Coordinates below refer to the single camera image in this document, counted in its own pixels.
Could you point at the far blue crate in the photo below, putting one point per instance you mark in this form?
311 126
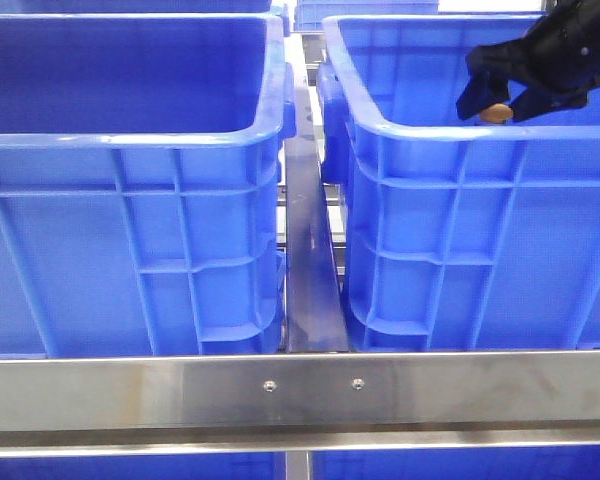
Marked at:
309 14

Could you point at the yellow push button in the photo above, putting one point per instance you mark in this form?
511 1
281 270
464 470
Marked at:
498 113

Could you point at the steel front rail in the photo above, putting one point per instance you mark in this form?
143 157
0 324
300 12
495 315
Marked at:
204 404

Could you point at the blue bin at left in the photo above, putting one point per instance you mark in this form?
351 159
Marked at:
139 170

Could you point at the blue bin with buttons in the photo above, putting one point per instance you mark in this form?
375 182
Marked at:
460 235

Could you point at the blue bin lower shelf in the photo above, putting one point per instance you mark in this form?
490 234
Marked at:
490 463

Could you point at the steel divider bar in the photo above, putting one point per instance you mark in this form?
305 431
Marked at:
315 322

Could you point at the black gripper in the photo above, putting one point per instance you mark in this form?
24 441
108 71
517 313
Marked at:
557 60

